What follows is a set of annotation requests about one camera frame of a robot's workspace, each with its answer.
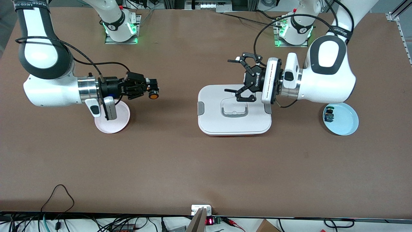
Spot orange push button switch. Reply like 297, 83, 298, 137
146, 85, 160, 100

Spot pink round plate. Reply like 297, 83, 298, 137
94, 103, 131, 134

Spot white lunch box grey latches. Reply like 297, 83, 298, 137
197, 84, 272, 136

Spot light blue round plate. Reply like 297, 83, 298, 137
323, 101, 359, 136

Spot white mounting plate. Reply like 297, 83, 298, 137
191, 205, 212, 216

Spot red clip lead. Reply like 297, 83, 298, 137
222, 217, 246, 232

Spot cardboard box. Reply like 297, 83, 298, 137
256, 219, 281, 232

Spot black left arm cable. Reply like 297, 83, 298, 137
254, 0, 354, 108

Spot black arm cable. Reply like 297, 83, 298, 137
14, 36, 131, 84
254, 0, 354, 108

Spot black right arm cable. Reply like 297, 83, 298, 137
14, 36, 131, 84

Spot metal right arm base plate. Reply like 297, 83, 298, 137
105, 14, 141, 45

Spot black cable across table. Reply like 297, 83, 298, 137
222, 12, 287, 28

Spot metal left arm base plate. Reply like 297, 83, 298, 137
274, 16, 309, 48

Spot silver metal frame box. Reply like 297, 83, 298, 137
185, 0, 233, 13

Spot black looped cable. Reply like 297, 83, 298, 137
40, 184, 75, 213

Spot aluminium rail with bracket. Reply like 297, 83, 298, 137
386, 12, 412, 66

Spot black coiled cable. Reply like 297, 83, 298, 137
323, 218, 355, 228

